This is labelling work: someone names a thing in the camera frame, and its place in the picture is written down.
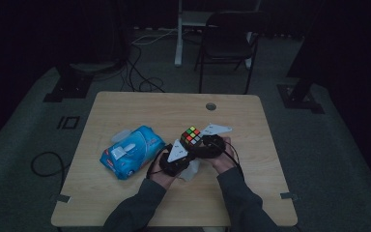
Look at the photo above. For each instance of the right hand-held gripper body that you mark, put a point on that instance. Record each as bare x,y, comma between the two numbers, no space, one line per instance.
217,129

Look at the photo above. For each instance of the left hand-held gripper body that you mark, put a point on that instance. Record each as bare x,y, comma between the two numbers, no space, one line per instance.
175,161

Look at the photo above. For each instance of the white wet wipe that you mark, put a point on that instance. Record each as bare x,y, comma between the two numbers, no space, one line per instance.
190,170

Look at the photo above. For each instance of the colourful puzzle cube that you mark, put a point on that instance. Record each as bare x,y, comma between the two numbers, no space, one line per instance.
191,135

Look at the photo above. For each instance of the blue wet wipes pack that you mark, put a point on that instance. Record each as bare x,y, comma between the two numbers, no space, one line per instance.
141,151

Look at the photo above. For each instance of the person's left hand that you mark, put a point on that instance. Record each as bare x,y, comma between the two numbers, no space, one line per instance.
161,179

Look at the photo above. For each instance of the person's right hand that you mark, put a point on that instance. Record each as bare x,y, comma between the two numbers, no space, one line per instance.
227,161

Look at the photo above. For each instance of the black folding chair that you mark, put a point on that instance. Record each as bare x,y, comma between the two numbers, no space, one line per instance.
228,45

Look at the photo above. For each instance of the black stand base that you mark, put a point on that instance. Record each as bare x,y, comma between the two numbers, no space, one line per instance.
299,100
69,90

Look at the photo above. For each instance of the grey tape piece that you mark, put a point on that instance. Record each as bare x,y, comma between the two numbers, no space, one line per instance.
289,196
63,198

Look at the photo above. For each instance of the white desk frame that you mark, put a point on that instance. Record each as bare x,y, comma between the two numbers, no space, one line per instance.
178,48

